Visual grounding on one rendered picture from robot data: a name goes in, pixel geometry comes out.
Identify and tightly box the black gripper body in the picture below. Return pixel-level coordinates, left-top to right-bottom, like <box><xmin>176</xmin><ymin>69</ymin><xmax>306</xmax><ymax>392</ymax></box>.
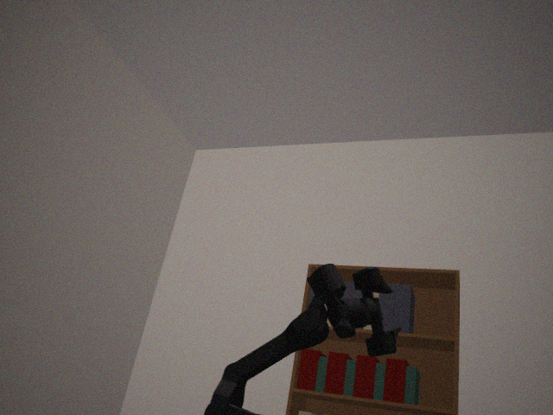
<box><xmin>353</xmin><ymin>267</ymin><xmax>397</xmax><ymax>357</ymax></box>

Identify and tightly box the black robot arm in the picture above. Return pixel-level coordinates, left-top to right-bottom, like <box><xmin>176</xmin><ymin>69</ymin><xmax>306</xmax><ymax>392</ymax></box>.
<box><xmin>204</xmin><ymin>264</ymin><xmax>366</xmax><ymax>415</ymax></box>

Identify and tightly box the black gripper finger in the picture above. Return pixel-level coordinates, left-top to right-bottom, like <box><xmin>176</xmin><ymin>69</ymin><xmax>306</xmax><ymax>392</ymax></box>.
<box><xmin>372</xmin><ymin>275</ymin><xmax>393</xmax><ymax>294</ymax></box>
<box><xmin>384</xmin><ymin>327</ymin><xmax>401</xmax><ymax>344</ymax></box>

